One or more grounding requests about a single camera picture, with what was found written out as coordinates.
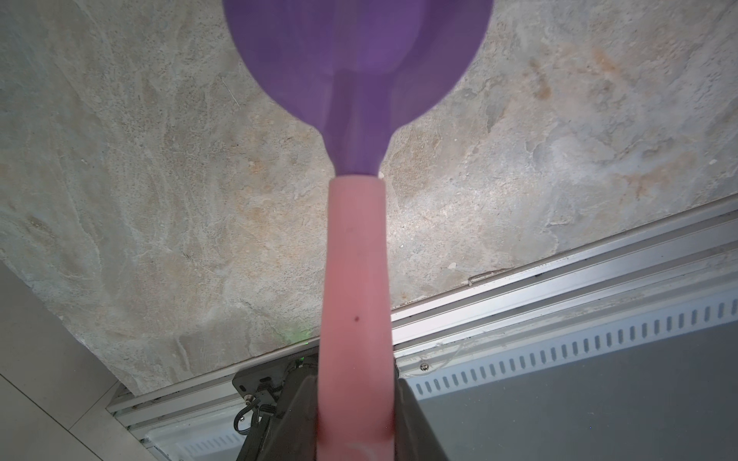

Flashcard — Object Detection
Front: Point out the purple square shovel front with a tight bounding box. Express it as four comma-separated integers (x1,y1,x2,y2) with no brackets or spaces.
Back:
221,0,495,461

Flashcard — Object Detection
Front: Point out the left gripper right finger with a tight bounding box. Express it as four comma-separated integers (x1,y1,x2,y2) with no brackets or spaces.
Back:
394,378,449,461

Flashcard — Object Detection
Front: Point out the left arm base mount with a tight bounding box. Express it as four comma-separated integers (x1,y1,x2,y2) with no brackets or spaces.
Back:
232,353,318,460

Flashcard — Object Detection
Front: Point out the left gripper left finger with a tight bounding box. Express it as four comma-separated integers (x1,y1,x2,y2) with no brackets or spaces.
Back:
257,371,317,461

